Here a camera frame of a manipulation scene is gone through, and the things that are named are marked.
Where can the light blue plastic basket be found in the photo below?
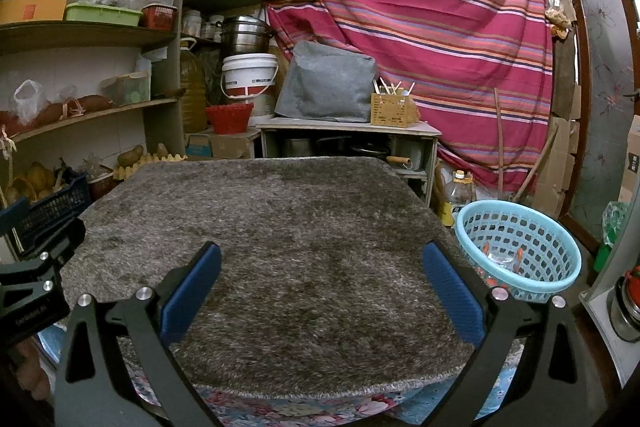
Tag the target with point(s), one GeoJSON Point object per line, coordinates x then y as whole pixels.
{"type": "Point", "coordinates": [565, 279]}

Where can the steel thermos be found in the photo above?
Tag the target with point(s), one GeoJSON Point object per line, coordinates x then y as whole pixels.
{"type": "Point", "coordinates": [625, 307]}

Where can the green plastic bag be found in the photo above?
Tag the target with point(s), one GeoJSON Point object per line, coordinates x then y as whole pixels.
{"type": "Point", "coordinates": [615, 227]}

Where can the cardboard egg tray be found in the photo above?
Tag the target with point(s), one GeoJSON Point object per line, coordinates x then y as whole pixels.
{"type": "Point", "coordinates": [150, 164]}

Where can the sweet potato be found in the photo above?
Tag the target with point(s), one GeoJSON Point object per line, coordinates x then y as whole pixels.
{"type": "Point", "coordinates": [92, 103]}

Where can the steel pot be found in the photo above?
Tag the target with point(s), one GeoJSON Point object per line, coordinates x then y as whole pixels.
{"type": "Point", "coordinates": [245, 34]}

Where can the yellow chopstick holder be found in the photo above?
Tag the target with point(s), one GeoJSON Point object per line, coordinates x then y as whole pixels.
{"type": "Point", "coordinates": [392, 112]}

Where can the grey cooking pot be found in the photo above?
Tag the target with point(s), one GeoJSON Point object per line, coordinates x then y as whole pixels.
{"type": "Point", "coordinates": [296, 147]}

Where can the row of jars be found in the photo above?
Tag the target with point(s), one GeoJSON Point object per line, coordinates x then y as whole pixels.
{"type": "Point", "coordinates": [202, 24]}

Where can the yellow cooking oil bottle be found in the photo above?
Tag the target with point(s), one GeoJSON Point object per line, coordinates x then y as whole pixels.
{"type": "Point", "coordinates": [457, 202]}

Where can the white plastic bucket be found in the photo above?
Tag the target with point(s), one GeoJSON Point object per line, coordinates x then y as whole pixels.
{"type": "Point", "coordinates": [248, 72]}

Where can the wooden framed door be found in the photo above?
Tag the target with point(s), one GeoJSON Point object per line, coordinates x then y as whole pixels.
{"type": "Point", "coordinates": [605, 57]}

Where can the grey shaggy mat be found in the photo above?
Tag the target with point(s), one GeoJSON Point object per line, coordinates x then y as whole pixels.
{"type": "Point", "coordinates": [300, 232]}

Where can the large oil jug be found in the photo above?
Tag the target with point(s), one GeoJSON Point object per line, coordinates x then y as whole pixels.
{"type": "Point", "coordinates": [193, 87]}

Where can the dark blue plastic crate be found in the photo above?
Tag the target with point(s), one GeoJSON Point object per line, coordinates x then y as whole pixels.
{"type": "Point", "coordinates": [47, 207]}

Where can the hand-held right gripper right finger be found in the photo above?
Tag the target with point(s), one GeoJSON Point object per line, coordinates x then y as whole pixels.
{"type": "Point", "coordinates": [450, 289]}

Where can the small red basket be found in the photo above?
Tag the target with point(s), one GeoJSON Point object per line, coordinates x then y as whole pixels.
{"type": "Point", "coordinates": [159, 17]}

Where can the red striped cloth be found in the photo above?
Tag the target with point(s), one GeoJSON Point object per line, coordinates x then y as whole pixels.
{"type": "Point", "coordinates": [425, 7]}

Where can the yellow cardboard box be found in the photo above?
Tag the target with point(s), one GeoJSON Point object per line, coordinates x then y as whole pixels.
{"type": "Point", "coordinates": [32, 11]}

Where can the pile of yellow fruit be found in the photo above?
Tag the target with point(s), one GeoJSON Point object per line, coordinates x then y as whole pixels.
{"type": "Point", "coordinates": [35, 179]}

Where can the orange packet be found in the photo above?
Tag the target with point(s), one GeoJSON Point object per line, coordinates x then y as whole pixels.
{"type": "Point", "coordinates": [485, 249]}

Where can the brown cardboard box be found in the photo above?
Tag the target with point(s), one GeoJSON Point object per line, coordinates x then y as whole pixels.
{"type": "Point", "coordinates": [225, 147]}

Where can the clear plastic container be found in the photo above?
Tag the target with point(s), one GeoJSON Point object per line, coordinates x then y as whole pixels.
{"type": "Point", "coordinates": [126, 88]}
{"type": "Point", "coordinates": [100, 182]}

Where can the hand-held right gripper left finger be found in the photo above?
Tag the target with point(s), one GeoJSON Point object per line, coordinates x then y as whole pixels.
{"type": "Point", "coordinates": [192, 289]}

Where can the red plastic basket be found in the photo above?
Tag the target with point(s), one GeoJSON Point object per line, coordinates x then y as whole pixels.
{"type": "Point", "coordinates": [229, 117]}

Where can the stack of flat cardboard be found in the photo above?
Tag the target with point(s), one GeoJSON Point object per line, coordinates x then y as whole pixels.
{"type": "Point", "coordinates": [557, 157]}

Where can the small potato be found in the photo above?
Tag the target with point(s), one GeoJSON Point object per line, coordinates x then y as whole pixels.
{"type": "Point", "coordinates": [162, 149]}

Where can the grey fabric cover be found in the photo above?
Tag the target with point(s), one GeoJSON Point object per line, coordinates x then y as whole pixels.
{"type": "Point", "coordinates": [325, 82]}

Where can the low wooden cabinet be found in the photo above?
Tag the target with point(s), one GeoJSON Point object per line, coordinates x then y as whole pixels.
{"type": "Point", "coordinates": [345, 125]}

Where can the wooden stick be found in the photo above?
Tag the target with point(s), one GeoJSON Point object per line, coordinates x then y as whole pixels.
{"type": "Point", "coordinates": [501, 142]}

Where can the white plastic bag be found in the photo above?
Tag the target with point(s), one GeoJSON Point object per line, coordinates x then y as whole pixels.
{"type": "Point", "coordinates": [27, 102]}

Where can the bundle of chopsticks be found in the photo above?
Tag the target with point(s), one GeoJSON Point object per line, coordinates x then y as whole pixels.
{"type": "Point", "coordinates": [390, 87]}

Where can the large potato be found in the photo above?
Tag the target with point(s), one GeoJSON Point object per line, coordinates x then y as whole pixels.
{"type": "Point", "coordinates": [130, 156]}

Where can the white appliance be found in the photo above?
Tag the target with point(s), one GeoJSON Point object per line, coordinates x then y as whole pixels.
{"type": "Point", "coordinates": [597, 307]}

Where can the green plastic tray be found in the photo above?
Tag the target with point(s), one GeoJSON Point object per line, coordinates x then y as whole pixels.
{"type": "Point", "coordinates": [102, 14]}

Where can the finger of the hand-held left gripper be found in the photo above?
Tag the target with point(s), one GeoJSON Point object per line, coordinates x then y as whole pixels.
{"type": "Point", "coordinates": [50, 257]}

